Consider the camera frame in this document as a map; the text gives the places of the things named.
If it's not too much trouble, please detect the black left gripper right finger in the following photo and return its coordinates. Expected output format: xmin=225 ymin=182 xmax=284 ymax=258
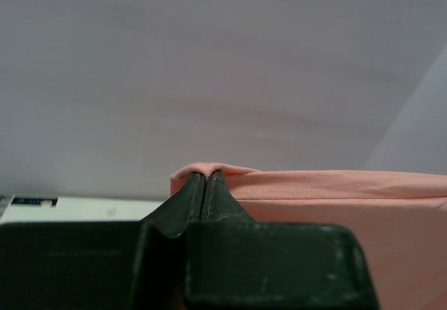
xmin=184 ymin=171 xmax=379 ymax=309

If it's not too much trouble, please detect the left blue corner label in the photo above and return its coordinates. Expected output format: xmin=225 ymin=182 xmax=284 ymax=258
xmin=11 ymin=197 xmax=58 ymax=207

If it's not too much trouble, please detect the pink t shirt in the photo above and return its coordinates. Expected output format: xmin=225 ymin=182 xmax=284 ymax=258
xmin=170 ymin=163 xmax=446 ymax=309

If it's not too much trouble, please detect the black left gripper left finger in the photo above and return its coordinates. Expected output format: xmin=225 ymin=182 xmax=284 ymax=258
xmin=1 ymin=173 xmax=205 ymax=309

